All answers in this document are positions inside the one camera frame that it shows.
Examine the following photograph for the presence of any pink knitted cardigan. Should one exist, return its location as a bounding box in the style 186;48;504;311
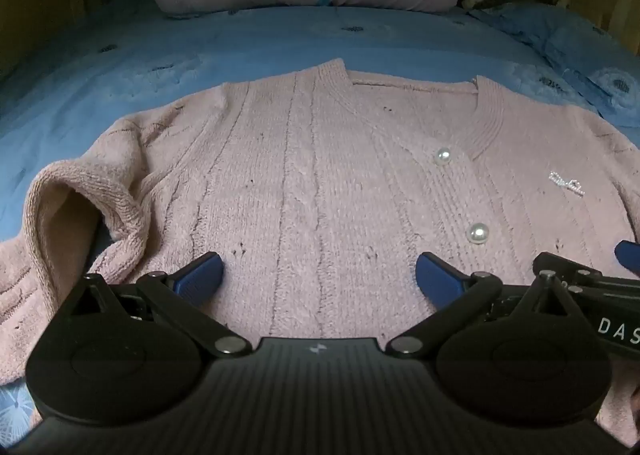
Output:
0;59;640;453

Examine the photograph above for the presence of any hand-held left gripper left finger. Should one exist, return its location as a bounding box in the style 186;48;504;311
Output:
60;251;253;357

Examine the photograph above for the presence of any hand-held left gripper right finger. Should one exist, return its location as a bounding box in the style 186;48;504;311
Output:
389;251;598;356

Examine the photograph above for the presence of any blue dandelion print pillow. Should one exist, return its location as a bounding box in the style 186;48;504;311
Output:
470;2;640;127

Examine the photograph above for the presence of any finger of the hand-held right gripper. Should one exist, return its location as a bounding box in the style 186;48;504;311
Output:
614;239;640;270
532;252;607;292

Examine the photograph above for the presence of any blue dandelion print bed sheet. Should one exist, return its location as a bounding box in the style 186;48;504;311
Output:
0;0;640;438

